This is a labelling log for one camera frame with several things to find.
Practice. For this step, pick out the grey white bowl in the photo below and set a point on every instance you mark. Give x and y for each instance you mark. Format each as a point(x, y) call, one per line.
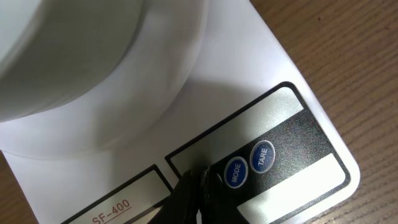
point(52, 52)

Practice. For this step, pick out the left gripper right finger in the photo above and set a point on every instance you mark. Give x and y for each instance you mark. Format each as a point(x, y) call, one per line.
point(215, 205)

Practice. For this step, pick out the white digital kitchen scale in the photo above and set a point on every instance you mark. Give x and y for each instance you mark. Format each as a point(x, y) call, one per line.
point(205, 84)

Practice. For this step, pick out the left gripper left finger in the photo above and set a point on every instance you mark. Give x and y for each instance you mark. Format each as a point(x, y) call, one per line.
point(182, 205)

